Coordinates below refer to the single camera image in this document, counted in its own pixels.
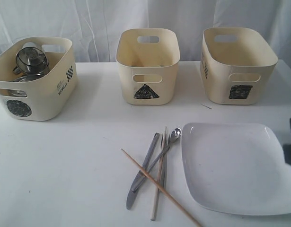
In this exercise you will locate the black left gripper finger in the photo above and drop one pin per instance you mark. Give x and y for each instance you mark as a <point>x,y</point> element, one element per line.
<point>287,153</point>

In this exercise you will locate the steel spoon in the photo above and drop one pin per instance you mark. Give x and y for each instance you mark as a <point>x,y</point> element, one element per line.
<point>174,136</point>

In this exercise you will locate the short wooden chopstick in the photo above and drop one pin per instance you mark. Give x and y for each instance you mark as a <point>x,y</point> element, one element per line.
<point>159,176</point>

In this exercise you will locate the long wooden chopstick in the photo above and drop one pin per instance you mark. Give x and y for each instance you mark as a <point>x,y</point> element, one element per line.
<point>163,190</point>

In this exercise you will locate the steel table knife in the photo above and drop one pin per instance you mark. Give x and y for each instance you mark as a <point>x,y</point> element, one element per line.
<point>131,194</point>

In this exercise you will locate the steel mug with handle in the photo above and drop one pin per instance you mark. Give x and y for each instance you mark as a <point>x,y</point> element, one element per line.
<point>31,61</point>

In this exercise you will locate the white ceramic bowl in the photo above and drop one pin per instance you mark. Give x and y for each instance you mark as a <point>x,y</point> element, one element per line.
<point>33,44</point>

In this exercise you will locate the steel bowl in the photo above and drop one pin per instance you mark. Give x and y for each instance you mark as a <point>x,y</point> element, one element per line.
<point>26,78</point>

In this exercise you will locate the white square plate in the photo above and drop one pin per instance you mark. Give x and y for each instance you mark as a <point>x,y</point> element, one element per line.
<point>236,168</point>

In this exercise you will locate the cream bin with square mark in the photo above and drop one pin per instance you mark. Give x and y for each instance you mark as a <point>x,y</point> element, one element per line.
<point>236,64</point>

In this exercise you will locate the steel fork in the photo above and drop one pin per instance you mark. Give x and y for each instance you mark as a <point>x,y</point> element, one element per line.
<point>163,170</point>

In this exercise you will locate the cream bin with triangle mark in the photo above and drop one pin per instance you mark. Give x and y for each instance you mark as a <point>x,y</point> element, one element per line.
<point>147,60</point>

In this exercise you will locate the white curtain backdrop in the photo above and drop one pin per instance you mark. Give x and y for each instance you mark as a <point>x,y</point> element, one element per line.
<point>94,26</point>

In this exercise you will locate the cream bin with circle mark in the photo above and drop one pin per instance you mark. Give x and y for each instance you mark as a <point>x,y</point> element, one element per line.
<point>40,99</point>

